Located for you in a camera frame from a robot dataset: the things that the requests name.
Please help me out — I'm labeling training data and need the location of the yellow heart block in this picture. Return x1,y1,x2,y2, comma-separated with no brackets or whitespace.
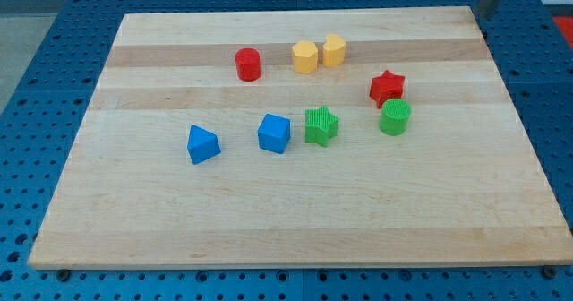
322,34,346,67

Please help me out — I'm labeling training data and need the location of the yellow hexagon block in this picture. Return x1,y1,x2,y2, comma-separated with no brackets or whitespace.
292,40,318,73

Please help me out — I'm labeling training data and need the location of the blue cube block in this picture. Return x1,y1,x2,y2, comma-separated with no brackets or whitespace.
257,114,291,154

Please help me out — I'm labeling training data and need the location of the green star block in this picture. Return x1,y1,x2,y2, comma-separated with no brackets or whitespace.
304,106,339,147

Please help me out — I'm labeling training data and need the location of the wooden board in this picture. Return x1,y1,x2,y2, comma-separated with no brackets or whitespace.
29,6,572,270

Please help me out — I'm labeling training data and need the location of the blue triangle block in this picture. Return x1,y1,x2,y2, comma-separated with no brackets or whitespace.
187,125,221,165

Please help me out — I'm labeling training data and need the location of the red cylinder block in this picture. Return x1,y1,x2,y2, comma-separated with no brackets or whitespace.
235,47,261,82

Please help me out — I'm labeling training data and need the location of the green cylinder block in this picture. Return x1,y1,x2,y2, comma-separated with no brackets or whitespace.
379,99,411,136

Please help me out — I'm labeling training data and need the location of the red star block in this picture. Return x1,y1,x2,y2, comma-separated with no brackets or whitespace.
369,70,406,109

